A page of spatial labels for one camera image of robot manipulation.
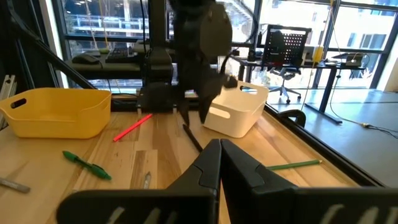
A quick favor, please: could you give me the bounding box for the yellow box on desk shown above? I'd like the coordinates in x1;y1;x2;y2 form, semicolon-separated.
312;45;325;63

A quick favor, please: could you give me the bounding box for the grey office chair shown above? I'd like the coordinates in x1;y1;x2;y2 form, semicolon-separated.
267;65;303;105

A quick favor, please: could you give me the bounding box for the black device on desk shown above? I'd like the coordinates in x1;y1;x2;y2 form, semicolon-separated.
71;53;101;65

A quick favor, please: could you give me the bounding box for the black pegboard panel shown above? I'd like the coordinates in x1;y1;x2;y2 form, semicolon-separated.
262;24;313;68

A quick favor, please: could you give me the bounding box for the black window frame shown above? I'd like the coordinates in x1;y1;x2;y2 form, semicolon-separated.
40;0;398;94

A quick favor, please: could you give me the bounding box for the thin black floor cable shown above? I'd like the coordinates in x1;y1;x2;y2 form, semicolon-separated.
369;124;398;139

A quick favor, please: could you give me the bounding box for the dark grey desk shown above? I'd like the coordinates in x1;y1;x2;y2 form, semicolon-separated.
64;46;150;80

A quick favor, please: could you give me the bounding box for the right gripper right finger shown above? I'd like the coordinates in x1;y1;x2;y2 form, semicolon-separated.
221;139;398;224

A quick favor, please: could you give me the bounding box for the white metal bracket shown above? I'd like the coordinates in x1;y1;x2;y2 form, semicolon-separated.
0;73;18;130

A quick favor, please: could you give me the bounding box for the black office desk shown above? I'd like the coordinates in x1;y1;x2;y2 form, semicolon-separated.
231;55;366;125

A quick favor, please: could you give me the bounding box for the pink red pencil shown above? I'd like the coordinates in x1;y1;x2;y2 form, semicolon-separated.
112;113;154;143

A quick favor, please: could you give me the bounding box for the black keyboard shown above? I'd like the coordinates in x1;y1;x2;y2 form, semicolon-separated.
104;46;135;64

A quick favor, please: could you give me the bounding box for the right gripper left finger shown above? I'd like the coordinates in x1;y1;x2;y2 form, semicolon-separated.
57;139;222;224

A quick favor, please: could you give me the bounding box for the white plastic bin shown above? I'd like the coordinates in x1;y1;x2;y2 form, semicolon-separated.
203;80;270;139

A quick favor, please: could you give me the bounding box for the green pencil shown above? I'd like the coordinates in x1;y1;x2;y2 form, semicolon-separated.
266;159;323;171

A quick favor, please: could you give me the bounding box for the green pen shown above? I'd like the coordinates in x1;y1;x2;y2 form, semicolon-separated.
62;151;113;181

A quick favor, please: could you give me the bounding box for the black table clamp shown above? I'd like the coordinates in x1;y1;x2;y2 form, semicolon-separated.
277;108;307;129

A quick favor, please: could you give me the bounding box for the yellow plastic bin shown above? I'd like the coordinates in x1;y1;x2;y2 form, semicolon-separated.
0;87;112;139

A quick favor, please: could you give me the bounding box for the black pen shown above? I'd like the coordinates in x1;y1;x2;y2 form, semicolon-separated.
182;123;204;153

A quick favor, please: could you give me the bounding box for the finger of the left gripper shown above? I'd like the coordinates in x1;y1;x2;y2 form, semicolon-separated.
198;90;223;124
178;102;191;127

